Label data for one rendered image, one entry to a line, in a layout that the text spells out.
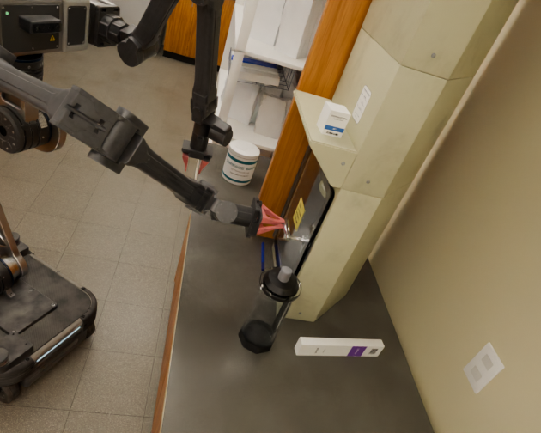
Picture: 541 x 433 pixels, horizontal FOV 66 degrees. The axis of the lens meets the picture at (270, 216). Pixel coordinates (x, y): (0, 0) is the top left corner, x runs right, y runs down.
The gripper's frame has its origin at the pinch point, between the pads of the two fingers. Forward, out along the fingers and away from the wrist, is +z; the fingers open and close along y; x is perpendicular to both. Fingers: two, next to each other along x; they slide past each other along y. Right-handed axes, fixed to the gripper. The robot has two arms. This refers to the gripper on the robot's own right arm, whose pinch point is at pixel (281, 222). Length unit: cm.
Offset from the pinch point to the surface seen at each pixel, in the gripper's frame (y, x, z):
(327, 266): -3.0, -11.6, 13.2
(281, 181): -0.9, 25.5, 3.3
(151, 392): -120, 19, -21
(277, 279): -2.0, -21.1, -2.6
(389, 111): 42.0, -12.3, 8.7
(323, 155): 28.5, -11.9, -0.9
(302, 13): 39, 115, 11
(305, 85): 32.0, 25.0, -0.4
